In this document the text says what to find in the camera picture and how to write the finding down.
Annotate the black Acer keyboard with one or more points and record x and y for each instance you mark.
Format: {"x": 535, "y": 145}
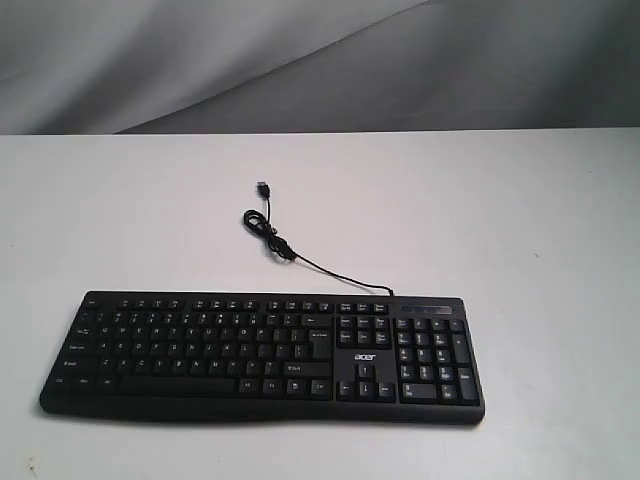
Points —
{"x": 195, "y": 356}

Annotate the white backdrop cloth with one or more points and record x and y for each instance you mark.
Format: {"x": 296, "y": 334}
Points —
{"x": 189, "y": 67}

